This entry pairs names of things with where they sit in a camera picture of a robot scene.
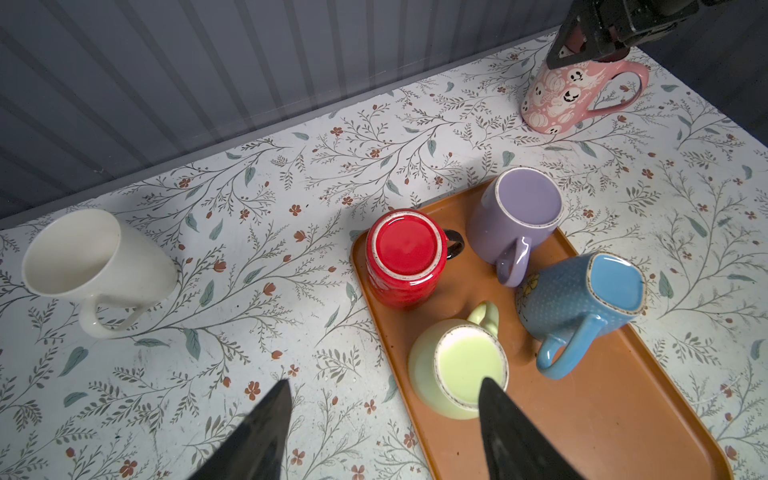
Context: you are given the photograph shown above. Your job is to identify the light green mug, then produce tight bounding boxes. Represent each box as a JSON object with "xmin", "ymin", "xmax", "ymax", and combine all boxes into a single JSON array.
[{"xmin": 408, "ymin": 301, "xmax": 509, "ymax": 420}]

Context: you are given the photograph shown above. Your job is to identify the purple mug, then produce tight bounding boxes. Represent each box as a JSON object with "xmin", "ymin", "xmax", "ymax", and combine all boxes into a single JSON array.
[{"xmin": 466, "ymin": 166, "xmax": 565, "ymax": 288}]

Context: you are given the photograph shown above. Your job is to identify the white mug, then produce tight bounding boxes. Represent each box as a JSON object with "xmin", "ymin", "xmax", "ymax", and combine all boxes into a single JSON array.
[{"xmin": 21, "ymin": 209, "xmax": 178, "ymax": 339}]

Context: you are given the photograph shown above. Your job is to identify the blue mug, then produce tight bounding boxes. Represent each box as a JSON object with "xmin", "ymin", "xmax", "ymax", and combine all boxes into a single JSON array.
[{"xmin": 515, "ymin": 251, "xmax": 646, "ymax": 380}]

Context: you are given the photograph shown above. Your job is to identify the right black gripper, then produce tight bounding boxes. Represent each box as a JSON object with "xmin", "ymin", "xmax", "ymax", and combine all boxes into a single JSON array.
[{"xmin": 546, "ymin": 1, "xmax": 700, "ymax": 70}]

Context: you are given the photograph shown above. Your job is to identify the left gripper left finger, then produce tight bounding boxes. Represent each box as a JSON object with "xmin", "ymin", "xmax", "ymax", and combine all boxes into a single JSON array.
[{"xmin": 190, "ymin": 379, "xmax": 292, "ymax": 480}]

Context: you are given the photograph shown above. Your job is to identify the orange plastic tray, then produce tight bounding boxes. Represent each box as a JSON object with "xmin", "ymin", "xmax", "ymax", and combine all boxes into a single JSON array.
[{"xmin": 350, "ymin": 177, "xmax": 734, "ymax": 480}]

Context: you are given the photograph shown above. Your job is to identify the pink patterned mug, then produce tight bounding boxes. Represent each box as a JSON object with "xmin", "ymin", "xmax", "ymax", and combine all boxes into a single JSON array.
[{"xmin": 521, "ymin": 54, "xmax": 649, "ymax": 135}]

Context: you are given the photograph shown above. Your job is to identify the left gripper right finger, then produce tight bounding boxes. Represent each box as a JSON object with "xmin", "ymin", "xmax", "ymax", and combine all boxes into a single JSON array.
[{"xmin": 478, "ymin": 377, "xmax": 583, "ymax": 479}]

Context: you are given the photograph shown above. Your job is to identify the red mug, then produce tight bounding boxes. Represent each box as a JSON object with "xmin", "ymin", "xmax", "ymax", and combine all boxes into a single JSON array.
[{"xmin": 365, "ymin": 209, "xmax": 465, "ymax": 309}]

